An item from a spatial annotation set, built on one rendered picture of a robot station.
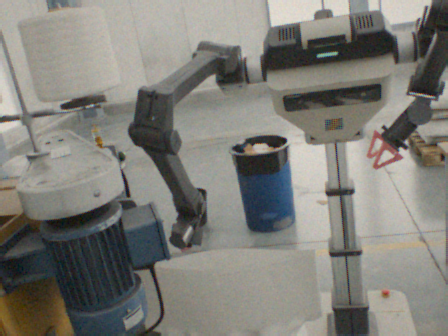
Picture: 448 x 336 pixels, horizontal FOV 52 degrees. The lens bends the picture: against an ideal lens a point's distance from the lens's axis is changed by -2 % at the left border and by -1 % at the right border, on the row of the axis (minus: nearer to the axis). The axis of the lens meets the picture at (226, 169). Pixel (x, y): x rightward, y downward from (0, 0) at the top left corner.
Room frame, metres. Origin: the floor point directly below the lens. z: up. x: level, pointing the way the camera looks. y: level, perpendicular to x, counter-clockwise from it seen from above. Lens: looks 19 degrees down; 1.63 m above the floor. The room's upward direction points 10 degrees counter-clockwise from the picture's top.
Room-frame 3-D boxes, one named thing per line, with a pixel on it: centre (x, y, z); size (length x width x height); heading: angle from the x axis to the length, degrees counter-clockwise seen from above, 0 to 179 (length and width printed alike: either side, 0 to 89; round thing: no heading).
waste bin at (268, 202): (3.34, -0.28, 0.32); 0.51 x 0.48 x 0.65; 169
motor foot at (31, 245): (0.76, 0.37, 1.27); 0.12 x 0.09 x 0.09; 169
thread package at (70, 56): (0.92, 0.26, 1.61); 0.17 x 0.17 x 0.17
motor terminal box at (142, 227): (0.80, 0.18, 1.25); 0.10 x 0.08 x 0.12; 14
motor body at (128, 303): (0.78, 0.28, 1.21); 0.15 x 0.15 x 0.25
